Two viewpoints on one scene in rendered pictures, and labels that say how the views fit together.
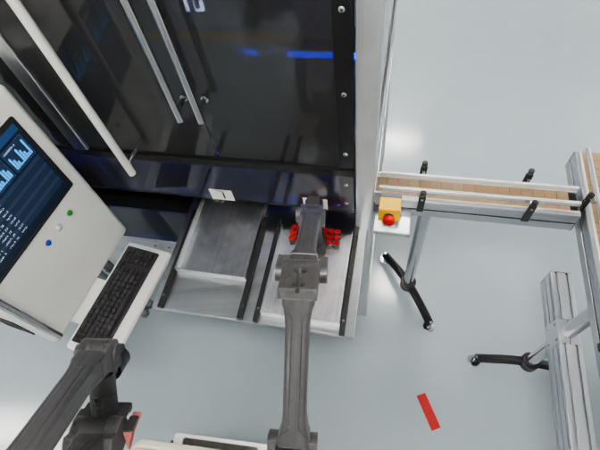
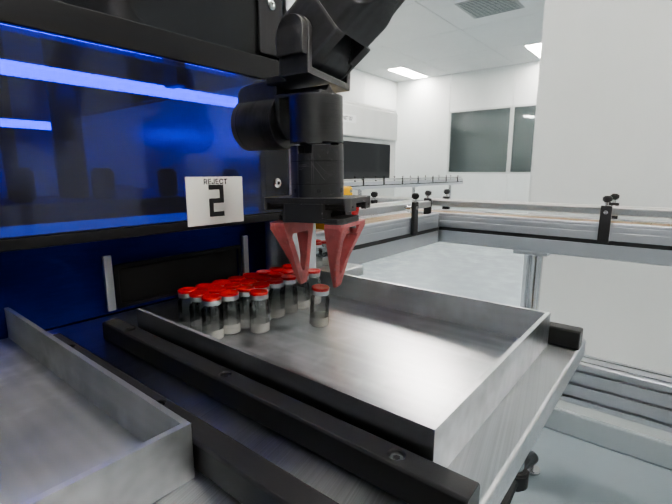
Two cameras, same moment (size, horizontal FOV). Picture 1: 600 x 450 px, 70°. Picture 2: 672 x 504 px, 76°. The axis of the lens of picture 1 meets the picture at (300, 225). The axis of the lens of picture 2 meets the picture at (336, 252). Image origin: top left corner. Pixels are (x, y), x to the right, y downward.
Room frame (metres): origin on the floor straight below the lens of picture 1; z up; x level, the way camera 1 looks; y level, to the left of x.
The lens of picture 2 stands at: (0.53, 0.41, 1.06)
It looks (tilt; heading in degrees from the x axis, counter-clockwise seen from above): 11 degrees down; 288
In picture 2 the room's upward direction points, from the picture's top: straight up
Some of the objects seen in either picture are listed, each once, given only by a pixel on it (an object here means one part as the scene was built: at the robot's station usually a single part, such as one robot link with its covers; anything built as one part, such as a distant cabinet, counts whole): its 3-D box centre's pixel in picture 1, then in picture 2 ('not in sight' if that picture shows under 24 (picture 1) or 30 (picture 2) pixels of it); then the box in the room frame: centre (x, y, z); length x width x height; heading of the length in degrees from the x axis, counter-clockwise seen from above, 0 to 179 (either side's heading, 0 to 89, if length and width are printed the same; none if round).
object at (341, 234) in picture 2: not in sight; (325, 244); (0.69, -0.03, 0.98); 0.07 x 0.07 x 0.09; 83
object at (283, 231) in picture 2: not in sight; (312, 243); (0.71, -0.04, 0.98); 0.07 x 0.07 x 0.09; 83
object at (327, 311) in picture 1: (308, 271); (340, 326); (0.66, 0.00, 0.90); 0.34 x 0.26 x 0.04; 159
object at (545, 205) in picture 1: (472, 194); (356, 226); (0.82, -0.63, 0.92); 0.69 x 0.16 x 0.16; 69
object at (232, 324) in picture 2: (313, 243); (268, 300); (0.76, -0.04, 0.90); 0.18 x 0.02 x 0.05; 69
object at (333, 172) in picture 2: (313, 237); (317, 179); (0.70, -0.04, 1.05); 0.10 x 0.07 x 0.07; 173
